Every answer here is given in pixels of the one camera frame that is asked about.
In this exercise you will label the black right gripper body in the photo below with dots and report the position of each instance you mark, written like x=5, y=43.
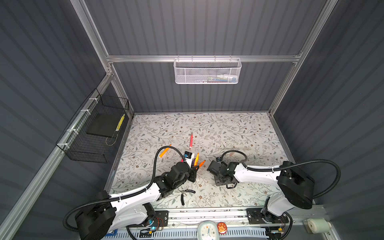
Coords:
x=217, y=180

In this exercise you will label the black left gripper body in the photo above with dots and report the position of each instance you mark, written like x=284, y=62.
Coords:
x=185, y=177

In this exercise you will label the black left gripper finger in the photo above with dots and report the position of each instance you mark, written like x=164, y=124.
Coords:
x=192, y=176
x=194, y=169

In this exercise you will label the pink marker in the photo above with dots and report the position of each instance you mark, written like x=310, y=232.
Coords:
x=191, y=141

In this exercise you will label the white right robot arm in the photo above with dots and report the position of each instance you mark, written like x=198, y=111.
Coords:
x=296, y=187

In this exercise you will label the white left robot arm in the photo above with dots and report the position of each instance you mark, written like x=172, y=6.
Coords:
x=95, y=220

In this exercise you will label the lone orange marker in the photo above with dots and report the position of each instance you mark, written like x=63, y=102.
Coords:
x=164, y=152

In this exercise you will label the white analog clock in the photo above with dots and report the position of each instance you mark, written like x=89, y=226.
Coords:
x=207, y=230

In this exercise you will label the yellow marker in basket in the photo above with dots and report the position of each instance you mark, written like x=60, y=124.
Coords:
x=120, y=123

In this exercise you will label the black flat pad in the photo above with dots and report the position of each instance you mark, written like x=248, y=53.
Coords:
x=103, y=125

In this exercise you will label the white tape roll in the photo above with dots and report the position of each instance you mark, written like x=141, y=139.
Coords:
x=317, y=226

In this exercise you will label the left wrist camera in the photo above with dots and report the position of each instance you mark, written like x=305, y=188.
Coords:
x=189, y=158

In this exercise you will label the black handled pliers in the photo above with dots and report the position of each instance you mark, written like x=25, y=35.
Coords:
x=184, y=193

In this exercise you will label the white wire mesh basket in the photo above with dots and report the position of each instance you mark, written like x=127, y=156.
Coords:
x=207, y=71

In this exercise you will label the black wire wall basket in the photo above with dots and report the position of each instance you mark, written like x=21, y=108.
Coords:
x=79, y=146

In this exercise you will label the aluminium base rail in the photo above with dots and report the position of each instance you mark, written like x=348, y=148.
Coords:
x=233, y=216

